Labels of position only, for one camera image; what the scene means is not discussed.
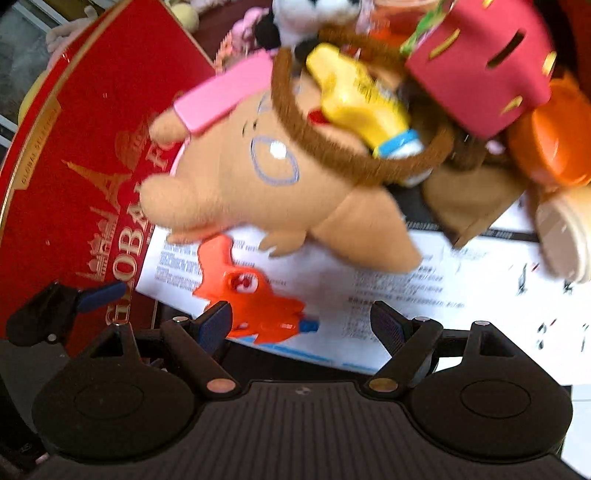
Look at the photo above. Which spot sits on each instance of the orange toy water gun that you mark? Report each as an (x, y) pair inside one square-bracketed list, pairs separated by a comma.
[(249, 300)]

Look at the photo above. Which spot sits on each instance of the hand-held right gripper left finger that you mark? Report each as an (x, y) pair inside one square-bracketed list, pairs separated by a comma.
[(214, 326)]

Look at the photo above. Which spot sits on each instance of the brown cardboard piece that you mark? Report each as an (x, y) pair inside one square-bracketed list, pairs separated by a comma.
[(471, 198)]

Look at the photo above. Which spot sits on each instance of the beige plastic cup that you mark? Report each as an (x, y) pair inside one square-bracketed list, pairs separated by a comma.
[(570, 235)]

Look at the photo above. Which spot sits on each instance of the red gift box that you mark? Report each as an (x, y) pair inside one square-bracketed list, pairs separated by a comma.
[(92, 138)]

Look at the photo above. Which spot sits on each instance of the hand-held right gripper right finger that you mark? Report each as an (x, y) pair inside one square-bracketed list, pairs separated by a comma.
[(388, 323)]

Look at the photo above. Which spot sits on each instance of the tan plush doll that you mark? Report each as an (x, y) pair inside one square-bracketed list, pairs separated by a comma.
[(231, 184)]

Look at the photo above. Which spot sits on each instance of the pink frilly toy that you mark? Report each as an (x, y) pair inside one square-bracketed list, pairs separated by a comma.
[(240, 41)]

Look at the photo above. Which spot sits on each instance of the orange plastic cup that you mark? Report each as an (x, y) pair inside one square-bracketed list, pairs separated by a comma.
[(558, 138)]

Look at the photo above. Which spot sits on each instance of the small panda plush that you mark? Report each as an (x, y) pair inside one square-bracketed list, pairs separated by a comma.
[(309, 21)]

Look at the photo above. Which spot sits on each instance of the yellow toy bottle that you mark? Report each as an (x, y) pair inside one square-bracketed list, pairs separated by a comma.
[(355, 99)]

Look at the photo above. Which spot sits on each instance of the large white instruction sheet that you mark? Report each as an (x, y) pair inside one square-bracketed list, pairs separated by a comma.
[(415, 300)]

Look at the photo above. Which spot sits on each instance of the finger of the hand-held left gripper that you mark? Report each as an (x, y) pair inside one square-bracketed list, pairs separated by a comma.
[(99, 296)]

